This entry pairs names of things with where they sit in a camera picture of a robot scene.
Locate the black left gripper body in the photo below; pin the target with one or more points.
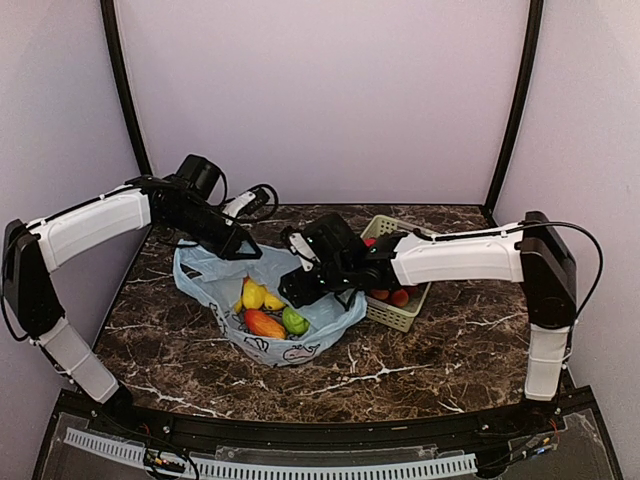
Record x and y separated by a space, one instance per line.
192 221

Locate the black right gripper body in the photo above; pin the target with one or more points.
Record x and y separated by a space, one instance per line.
335 274

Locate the light blue printed plastic bag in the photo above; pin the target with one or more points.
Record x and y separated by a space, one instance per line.
217 284

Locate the yellow lemon fruit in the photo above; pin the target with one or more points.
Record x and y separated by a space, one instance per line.
253 294

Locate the light green round fruit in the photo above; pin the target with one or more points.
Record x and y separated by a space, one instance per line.
294 323

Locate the orange red mango fruit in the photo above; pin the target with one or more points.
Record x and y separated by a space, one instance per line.
261 324

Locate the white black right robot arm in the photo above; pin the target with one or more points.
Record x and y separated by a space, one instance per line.
530 253

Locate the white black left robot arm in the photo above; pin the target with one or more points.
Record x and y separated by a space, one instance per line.
35 252

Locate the bunch of small peaches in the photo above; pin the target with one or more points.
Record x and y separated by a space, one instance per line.
399 298

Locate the pale green perforated basket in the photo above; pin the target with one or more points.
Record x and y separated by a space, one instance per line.
399 308

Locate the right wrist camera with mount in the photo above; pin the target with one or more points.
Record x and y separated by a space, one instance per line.
295 242

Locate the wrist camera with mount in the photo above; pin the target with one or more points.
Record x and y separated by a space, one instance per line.
295 242
258 203

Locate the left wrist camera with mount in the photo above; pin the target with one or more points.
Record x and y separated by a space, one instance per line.
258 203

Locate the black left corner frame post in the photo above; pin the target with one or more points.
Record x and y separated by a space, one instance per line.
125 97

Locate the black corner frame post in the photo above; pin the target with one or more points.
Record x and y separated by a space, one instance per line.
125 97
516 112

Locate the white slotted cable duct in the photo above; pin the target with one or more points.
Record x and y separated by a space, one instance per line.
253 464

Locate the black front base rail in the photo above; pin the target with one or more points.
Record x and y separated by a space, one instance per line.
562 439

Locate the black right corner frame post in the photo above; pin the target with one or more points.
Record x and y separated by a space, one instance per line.
516 112

